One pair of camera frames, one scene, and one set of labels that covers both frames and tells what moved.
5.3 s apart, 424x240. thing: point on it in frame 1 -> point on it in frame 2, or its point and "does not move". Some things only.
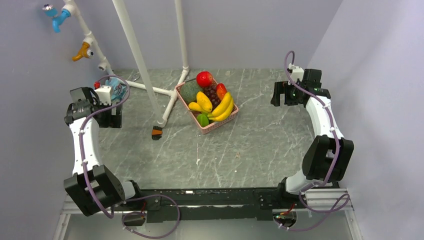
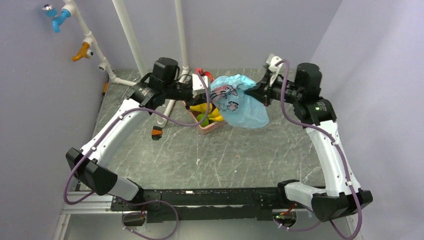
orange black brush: [157, 132] does not move
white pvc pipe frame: [70, 7] does not move
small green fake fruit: [203, 119] does not move
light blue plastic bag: [118, 88] -> [228, 94]
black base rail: [215, 204] does not move
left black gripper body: [107, 120] -> [178, 91]
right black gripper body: [291, 94] -> [270, 93]
